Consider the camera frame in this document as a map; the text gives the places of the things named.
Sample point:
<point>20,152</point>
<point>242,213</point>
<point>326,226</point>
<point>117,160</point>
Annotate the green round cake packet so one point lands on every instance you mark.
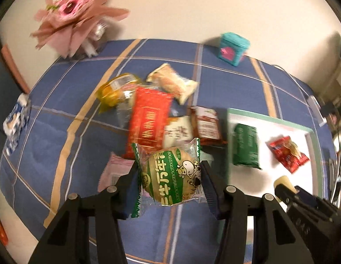
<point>170,176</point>

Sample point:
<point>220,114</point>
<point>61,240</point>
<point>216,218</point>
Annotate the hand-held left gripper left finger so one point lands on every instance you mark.
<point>127,198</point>

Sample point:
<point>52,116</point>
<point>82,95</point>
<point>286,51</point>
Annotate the pink snack packet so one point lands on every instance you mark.
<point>115,170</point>

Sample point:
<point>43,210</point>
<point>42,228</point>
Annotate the beige orange snack packet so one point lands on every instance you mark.
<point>170,82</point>

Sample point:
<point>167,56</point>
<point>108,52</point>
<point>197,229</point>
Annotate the pink paper flower bouquet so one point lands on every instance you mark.
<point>74,13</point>

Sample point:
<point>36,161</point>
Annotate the small red snack packet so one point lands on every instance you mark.
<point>285,152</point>

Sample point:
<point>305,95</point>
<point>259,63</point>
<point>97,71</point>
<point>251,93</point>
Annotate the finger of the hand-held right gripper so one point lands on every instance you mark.
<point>285,195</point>
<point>305,194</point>

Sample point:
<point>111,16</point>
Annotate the teal box with pink print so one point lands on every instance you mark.
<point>232,49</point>

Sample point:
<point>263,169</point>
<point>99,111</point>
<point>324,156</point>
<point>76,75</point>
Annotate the yellow cake packet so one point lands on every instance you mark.
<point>112,90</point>

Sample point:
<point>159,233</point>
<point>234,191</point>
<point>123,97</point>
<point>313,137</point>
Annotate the blue and white packet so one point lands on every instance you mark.
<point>15,121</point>

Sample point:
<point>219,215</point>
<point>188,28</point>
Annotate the white power adapter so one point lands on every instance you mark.
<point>316,110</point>

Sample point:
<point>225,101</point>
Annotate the white tray with green rim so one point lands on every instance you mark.
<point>258,178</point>

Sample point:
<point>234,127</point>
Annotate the dark green snack packet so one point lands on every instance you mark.
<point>244,145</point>

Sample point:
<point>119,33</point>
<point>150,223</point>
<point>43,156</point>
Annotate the cream packet with brown writing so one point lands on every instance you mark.
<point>177,130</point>

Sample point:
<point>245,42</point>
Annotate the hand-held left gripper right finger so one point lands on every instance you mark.
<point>213,195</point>

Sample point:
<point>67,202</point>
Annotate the cream snack piece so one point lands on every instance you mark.
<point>283,182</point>

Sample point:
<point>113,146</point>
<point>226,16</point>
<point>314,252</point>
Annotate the brown red snack packet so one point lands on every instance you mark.
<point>206,126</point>

